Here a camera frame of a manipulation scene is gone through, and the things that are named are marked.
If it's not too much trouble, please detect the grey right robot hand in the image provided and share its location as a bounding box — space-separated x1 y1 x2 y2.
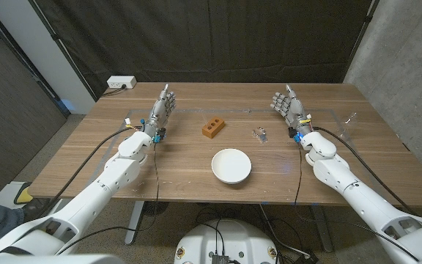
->
269 84 313 137

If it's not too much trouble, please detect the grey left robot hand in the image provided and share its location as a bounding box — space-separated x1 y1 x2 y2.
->
143 83 177 139

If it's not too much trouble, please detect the brown block with holes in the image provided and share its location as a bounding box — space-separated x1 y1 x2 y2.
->
201 117 226 139

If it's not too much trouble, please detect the white round dish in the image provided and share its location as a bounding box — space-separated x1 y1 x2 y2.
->
211 147 253 185

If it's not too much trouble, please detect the small clear crumpled plastic piece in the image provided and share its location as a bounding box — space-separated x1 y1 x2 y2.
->
251 127 269 144

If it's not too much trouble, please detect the white power strip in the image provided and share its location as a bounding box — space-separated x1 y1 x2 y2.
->
106 76 138 89

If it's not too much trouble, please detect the clear glass flask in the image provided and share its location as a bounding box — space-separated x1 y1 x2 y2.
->
337 111 358 142

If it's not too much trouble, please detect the black backdrop curtain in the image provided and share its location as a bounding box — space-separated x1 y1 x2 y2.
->
29 0 375 100

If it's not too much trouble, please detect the black round floor disk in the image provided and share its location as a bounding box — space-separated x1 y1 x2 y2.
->
143 200 170 217

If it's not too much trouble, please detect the white table leg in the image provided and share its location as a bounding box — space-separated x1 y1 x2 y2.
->
125 200 146 246

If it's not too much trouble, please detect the grey table leg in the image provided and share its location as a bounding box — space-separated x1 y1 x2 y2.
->
311 205 335 253

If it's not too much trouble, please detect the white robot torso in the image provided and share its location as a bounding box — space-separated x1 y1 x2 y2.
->
174 219 278 264

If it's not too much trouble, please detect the dark grey door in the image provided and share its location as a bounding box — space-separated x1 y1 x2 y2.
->
0 7 69 195

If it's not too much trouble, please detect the black power adapter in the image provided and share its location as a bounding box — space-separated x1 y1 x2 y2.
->
293 251 320 264

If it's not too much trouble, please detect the yellow and black floor object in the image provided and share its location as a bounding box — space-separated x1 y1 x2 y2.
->
14 182 34 205

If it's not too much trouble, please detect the black power strip cord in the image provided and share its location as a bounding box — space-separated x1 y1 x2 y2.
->
102 84 127 97

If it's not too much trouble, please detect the thin black left hand cable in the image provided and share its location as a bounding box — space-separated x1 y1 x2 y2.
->
59 141 160 254

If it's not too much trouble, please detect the thin black hand cable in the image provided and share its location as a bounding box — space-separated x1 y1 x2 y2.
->
59 141 160 254
293 142 421 262

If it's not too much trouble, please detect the thin black right hand cable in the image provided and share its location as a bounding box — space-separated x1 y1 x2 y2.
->
293 142 421 262

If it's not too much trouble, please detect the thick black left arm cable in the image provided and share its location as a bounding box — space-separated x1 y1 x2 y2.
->
34 125 144 219

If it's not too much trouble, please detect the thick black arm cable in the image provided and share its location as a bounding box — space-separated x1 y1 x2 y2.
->
34 125 144 219
311 126 419 217

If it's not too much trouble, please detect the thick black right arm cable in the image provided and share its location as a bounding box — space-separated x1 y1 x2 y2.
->
311 126 419 217

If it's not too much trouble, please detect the white floor base plate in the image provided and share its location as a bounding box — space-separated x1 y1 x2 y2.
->
0 181 65 212

